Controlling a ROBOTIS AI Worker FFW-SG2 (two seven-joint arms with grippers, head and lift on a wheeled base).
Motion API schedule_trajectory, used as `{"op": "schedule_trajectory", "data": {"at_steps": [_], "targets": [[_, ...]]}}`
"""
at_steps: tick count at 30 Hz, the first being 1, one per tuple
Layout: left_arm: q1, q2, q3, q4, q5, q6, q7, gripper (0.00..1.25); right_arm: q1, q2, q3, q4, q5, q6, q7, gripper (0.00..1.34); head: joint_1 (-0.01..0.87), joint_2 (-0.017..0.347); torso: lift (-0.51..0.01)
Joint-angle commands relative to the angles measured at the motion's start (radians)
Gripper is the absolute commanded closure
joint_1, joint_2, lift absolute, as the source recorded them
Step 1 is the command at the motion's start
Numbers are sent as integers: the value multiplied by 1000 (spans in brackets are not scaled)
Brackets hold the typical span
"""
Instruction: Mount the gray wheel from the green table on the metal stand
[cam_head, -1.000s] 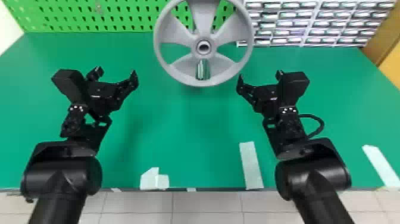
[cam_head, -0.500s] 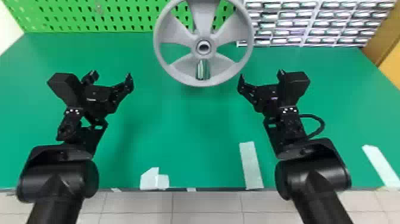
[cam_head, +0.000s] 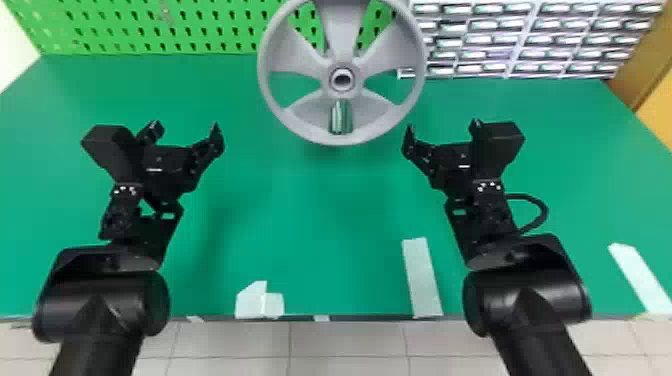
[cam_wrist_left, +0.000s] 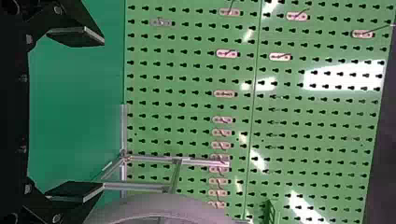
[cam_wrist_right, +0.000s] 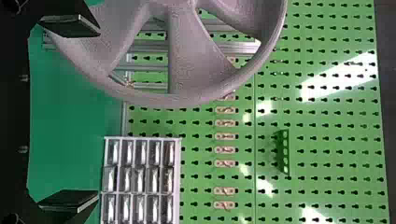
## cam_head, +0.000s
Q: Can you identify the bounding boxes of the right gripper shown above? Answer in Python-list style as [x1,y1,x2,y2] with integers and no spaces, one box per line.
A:
[400,117,485,201]

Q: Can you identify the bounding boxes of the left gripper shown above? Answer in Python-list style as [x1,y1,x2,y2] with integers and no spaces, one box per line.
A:
[136,120,227,205]

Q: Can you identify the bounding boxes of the grey wheel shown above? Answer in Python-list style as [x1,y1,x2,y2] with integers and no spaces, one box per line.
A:
[256,0,428,147]

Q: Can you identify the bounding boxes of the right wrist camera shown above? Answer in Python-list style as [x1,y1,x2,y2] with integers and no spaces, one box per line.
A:
[468,119,527,181]

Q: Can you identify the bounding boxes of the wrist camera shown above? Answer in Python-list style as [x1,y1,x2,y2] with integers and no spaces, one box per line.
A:
[468,119,527,181]
[80,124,147,183]

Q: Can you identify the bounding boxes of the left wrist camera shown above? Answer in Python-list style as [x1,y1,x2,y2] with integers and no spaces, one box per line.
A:
[80,124,147,183]

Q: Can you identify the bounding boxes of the black cable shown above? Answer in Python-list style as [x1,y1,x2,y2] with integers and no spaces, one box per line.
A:
[502,192,550,235]

